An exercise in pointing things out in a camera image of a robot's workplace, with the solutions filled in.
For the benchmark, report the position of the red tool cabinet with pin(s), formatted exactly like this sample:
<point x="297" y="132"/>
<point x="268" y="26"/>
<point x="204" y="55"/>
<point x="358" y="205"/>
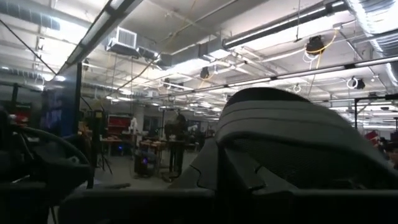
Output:
<point x="118" y="124"/>

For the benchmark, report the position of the overhead LED light bar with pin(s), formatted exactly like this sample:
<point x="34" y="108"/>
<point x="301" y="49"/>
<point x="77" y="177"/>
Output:
<point x="311" y="72"/>

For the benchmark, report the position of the dark upright panel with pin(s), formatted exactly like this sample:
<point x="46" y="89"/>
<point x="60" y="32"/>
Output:
<point x="60" y="102"/>

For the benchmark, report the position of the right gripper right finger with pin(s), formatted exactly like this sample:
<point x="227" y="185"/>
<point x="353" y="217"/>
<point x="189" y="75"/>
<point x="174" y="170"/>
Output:
<point x="326" y="207"/>

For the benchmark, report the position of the ceiling air conditioning unit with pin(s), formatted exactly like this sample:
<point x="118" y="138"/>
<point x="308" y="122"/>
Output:
<point x="126" y="39"/>

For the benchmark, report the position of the silver ribbed air duct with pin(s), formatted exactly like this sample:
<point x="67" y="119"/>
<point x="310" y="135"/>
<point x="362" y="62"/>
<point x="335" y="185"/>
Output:
<point x="376" y="21"/>

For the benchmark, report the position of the person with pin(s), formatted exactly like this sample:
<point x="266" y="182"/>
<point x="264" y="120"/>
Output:
<point x="178" y="137"/>

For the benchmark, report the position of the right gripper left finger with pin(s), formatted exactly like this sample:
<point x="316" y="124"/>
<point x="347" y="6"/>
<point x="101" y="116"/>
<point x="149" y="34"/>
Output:
<point x="140" y="205"/>

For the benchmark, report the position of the black standing desk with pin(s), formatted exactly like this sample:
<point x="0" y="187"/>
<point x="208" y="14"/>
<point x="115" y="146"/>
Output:
<point x="161" y="143"/>

